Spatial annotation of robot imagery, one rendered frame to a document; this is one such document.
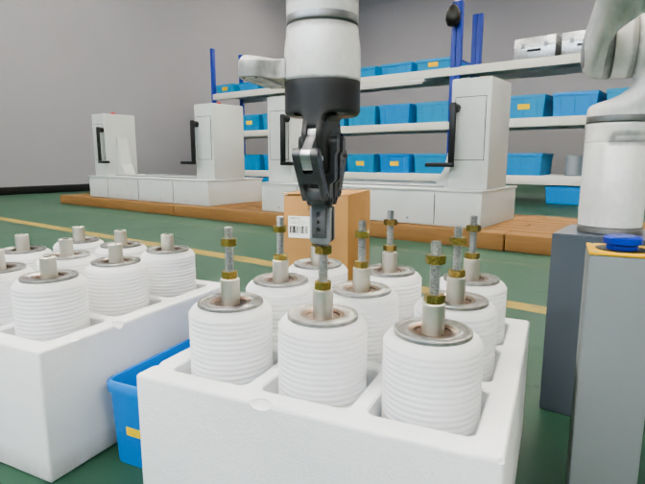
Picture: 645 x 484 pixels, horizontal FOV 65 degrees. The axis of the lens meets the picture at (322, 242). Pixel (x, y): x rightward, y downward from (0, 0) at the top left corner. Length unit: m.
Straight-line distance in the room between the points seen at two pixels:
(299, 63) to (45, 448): 0.57
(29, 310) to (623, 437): 0.75
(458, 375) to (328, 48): 0.32
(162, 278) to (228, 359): 0.38
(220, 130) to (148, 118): 4.08
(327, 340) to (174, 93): 7.66
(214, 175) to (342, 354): 3.25
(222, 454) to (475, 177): 2.19
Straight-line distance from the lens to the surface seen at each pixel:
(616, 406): 0.69
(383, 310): 0.61
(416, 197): 2.65
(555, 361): 0.93
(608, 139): 0.89
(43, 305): 0.77
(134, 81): 7.72
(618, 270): 0.64
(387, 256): 0.74
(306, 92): 0.48
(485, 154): 2.58
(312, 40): 0.49
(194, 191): 3.78
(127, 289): 0.85
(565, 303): 0.90
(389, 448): 0.48
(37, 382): 0.75
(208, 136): 3.74
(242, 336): 0.56
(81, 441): 0.81
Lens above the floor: 0.42
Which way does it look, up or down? 9 degrees down
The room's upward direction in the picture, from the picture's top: straight up
